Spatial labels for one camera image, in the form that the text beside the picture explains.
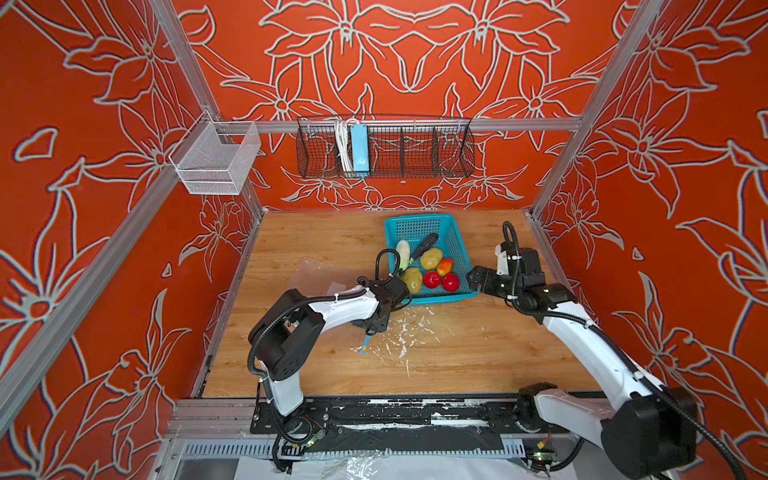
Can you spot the light blue box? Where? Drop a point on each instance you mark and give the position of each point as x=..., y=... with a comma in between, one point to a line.
x=360, y=149

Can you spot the black wire wall basket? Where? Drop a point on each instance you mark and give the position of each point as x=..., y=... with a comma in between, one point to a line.
x=400, y=147

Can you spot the red yellow mango toy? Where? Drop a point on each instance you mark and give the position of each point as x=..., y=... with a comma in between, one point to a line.
x=445, y=267

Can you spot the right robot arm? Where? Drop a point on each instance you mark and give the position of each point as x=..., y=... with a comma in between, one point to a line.
x=644, y=427

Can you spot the dark eggplant toy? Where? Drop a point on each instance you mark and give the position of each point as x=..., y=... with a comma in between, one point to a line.
x=426, y=244

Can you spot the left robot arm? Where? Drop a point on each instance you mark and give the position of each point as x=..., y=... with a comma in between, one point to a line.
x=282, y=341

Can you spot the clear zip top bag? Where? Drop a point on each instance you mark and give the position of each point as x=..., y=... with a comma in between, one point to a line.
x=340, y=300

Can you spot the white radish toy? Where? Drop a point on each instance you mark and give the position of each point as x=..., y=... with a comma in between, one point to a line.
x=404, y=251

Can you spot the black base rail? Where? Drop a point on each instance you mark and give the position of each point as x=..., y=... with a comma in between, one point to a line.
x=481, y=425

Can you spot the clear plastic wall bin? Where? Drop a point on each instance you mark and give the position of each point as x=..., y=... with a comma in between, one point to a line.
x=215, y=157

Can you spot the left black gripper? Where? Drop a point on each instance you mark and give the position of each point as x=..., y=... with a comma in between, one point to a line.
x=380, y=327

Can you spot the red apple toy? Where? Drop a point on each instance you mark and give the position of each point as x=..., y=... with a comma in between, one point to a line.
x=451, y=282
x=431, y=280

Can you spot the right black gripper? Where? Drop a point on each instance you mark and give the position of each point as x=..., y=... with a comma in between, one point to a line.
x=487, y=286

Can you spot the yellow potato toy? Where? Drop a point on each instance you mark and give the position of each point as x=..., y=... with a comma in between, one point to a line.
x=413, y=279
x=431, y=259

